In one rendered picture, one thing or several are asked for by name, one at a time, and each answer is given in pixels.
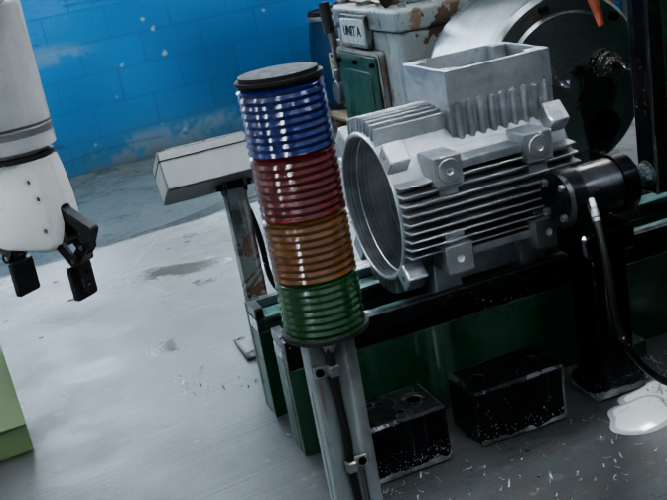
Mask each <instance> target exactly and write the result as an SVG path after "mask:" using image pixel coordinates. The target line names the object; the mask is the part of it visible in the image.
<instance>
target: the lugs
mask: <svg viewBox="0 0 667 500"><path fill-rule="evenodd" d="M538 113H539V120H540V122H541V123H542V125H543V127H546V128H550V129H551V132H553V131H557V130H561V129H564V128H565V126H566V124H567V122H568V121H569V119H570V116H569V114H568V112H567V111H566V109H565V107H564V106H563V104H562V102H561V100H560V99H557V100H553V101H549V102H545V103H542V104H541V106H540V108H539V111H538ZM347 137H348V134H347V125H346V126H342V127H339V128H338V130H337V135H336V142H337V144H338V146H339V148H340V151H341V153H342V149H343V145H344V142H345V140H346V138H347ZM379 158H380V160H381V162H382V164H383V167H384V169H385V171H386V173H387V175H392V174H396V173H399V172H403V171H407V170H408V167H409V164H410V161H411V157H410V155H409V153H408V151H407V149H406V147H405V145H404V143H403V141H402V140H397V141H393V142H390V143H386V144H383V145H382V146H381V150H380V153H379ZM354 246H355V248H356V250H357V253H358V255H359V257H360V259H361V260H362V261H363V260H366V259H367V258H366V256H365V254H364V253H363V251H362V249H361V246H360V244H359V242H358V240H357V237H356V236H355V240H354ZM428 276H429V275H428V272H427V270H426V268H425V266H424V264H423V262H422V260H418V261H415V262H411V263H408V264H402V266H401V269H400V271H399V274H398V277H399V279H400V281H401V283H402V286H403V288H404V290H405V291H410V290H413V289H417V288H420V287H423V286H424V285H425V282H426V280H427V278H428Z"/></svg>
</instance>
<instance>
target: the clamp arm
mask: <svg viewBox="0 0 667 500"><path fill-rule="evenodd" d="M626 11H627V25H628V37H629V51H630V64H631V78H632V91H633V105H634V118H635V132H636V145H637V158H638V165H636V166H639V167H640V166H643V165H647V166H648V167H647V166H645V167H642V170H643V171H644V172H645V174H646V173H649V172H650V170H651V173H652V175H649V176H646V179H645V180H646V182H651V183H649V184H645V185H643V190H645V191H649V192H652V193H655V194H661V193H664V192H667V82H666V66H665V52H664V36H663V20H662V4H661V0H626Z"/></svg>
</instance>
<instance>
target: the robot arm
mask: <svg viewBox="0 0 667 500"><path fill-rule="evenodd" d="M55 141H56V135H55V131H54V127H53V123H52V120H51V116H50V112H49V108H48V105H47V101H46V97H45V94H44V90H43V87H42V83H41V79H40V75H39V71H38V68H37V64H36V60H35V56H34V52H33V49H32V45H31V41H30V37H29V33H28V30H27V26H26V22H25V18H24V14H23V11H22V7H21V3H20V0H0V253H1V254H2V261H3V262H4V263H5V264H9V265H8V268H9V272H10V275H11V279H12V282H13V285H14V289H15V292H16V296H17V297H23V296H25V295H27V294H29V293H31V292H33V291H34V290H36V289H38V288H39V287H40V282H39V278H38V275H37V271H36V268H35V264H34V260H33V258H32V255H28V256H26V255H27V252H51V251H54V250H56V249H57V250H58V251H59V252H60V253H61V255H62V256H63V257H64V258H65V260H66V261H67V262H68V263H69V267H67V268H66V269H67V276H68V280H69V284H70V287H71V291H72V294H73V298H74V300H75V301H77V302H80V301H82V300H84V299H86V298H87V297H89V296H91V295H93V294H95V293H96V292H97V285H96V281H95V277H94V273H93V270H92V266H91V262H90V259H91V258H93V251H94V249H95V247H96V241H95V240H96V238H97V233H98V226H97V224H96V223H94V222H93V221H91V220H90V219H88V218H87V217H85V216H84V215H82V214H81V213H79V210H78V207H77V203H76V200H75V197H74V194H73V191H72V188H71V185H70V182H69V180H68V177H67V173H66V171H65V168H64V166H63V164H62V161H61V159H60V157H59V155H58V153H57V152H54V150H55V148H54V145H51V144H52V143H54V142H55ZM80 236H81V237H80ZM72 243H73V245H74V247H75V248H76V249H75V251H74V253H73V252H72V251H71V250H70V249H69V248H68V246H69V245H70V244H72Z"/></svg>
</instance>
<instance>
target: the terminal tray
mask: <svg viewBox="0 0 667 500"><path fill-rule="evenodd" d="M498 43H500V44H499V45H493V44H496V43H492V44H488V45H484V46H480V47H475V48H471V49H467V50H462V51H458V52H454V53H449V54H445V55H441V56H436V57H432V58H428V59H423V60H419V61H416V62H418V63H414V62H407V63H403V70H404V76H405V83H406V90H407V97H408V100H409V103H412V102H416V101H424V102H425V101H427V103H430V102H431V105H435V107H436V108H440V112H444V114H445V121H446V127H447V130H448V131H449V133H450V134H451V136H452V137H453V138H455V137H458V138H460V139H464V138H465V135H466V134H469V135H471V136H473V137H474V136H475V135H476V133H475V132H478V131H479V132H481V133H482V134H485V133H486V132H487V130H486V129H489V128H490V129H491V130H493V131H496V130H497V129H498V128H497V126H502V127H503V128H508V123H513V124H514V125H519V121H520V120H523V121H524V122H530V118H532V117H534V118H535V119H537V120H539V113H538V111H539V108H540V106H541V104H542V103H545V102H549V101H553V91H552V85H553V81H552V72H551V62H550V52H549V47H541V46H532V45H523V44H515V43H506V42H498ZM530 48H537V49H533V50H529V49H530ZM446 67H452V68H450V69H445V68H446Z"/></svg>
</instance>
